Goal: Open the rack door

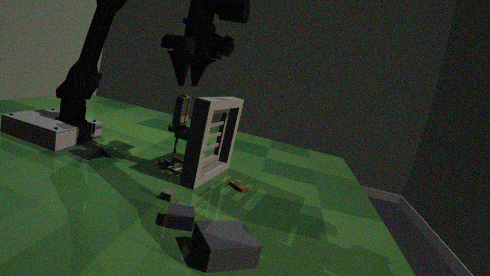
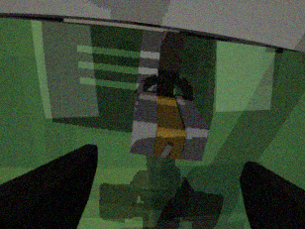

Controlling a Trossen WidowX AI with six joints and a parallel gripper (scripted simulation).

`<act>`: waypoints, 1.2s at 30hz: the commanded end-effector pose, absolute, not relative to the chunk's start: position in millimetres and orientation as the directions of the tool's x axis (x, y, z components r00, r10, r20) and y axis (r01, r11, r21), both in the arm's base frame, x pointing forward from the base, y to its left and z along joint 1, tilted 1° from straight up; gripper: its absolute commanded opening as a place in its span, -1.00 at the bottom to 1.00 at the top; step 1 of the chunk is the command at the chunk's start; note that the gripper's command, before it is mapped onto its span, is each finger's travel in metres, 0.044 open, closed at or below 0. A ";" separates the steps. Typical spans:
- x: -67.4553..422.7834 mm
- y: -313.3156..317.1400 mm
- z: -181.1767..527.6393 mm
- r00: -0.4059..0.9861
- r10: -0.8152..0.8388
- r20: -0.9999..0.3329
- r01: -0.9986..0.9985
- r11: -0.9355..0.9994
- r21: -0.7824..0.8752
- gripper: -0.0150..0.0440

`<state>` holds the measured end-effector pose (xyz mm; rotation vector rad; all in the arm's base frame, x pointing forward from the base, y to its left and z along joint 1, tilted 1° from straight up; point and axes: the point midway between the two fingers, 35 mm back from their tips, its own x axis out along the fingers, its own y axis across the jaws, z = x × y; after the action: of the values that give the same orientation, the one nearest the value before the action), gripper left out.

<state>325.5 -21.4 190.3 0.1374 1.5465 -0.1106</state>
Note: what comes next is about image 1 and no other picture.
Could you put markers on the small brown rectangular block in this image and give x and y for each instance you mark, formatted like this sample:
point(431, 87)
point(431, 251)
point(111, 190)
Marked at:
point(239, 186)

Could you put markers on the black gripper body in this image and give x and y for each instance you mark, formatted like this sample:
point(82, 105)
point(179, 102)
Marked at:
point(189, 43)

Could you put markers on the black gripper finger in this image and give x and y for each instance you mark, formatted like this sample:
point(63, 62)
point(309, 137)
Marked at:
point(197, 68)
point(181, 62)

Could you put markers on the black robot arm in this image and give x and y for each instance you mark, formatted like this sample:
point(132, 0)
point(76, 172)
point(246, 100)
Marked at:
point(83, 77)

